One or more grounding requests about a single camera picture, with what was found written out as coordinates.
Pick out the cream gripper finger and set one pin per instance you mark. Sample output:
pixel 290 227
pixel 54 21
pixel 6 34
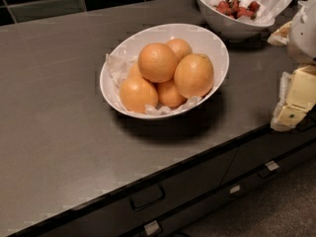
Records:
pixel 280 36
pixel 297 97

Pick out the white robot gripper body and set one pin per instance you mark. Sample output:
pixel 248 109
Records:
pixel 303 37

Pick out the large orange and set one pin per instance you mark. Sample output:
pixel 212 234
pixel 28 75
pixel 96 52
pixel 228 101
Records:
pixel 194 75

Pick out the back orange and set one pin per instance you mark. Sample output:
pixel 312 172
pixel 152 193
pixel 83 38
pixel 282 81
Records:
pixel 180 47

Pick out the front centre orange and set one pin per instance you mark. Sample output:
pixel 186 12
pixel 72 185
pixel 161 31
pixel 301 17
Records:
pixel 169 95

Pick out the top centre orange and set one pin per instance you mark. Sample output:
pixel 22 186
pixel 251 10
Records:
pixel 157 62

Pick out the small hidden orange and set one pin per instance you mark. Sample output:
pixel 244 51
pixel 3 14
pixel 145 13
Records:
pixel 134 71

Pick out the front left orange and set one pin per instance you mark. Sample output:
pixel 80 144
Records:
pixel 136 93

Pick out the white paper in orange bowl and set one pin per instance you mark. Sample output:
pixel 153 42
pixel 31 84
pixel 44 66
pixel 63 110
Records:
pixel 114 71

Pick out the red strawberries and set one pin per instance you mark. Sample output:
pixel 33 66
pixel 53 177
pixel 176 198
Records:
pixel 234 9

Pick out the dark right drawer front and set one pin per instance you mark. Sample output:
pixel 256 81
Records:
pixel 265 148

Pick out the dark drawer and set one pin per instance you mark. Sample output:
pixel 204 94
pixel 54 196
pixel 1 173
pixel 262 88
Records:
pixel 118 217
pixel 265 148

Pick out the dark left drawer front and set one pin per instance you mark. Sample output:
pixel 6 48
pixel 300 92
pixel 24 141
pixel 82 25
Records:
pixel 118 217

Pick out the black left drawer handle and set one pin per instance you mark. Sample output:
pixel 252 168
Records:
pixel 147 197

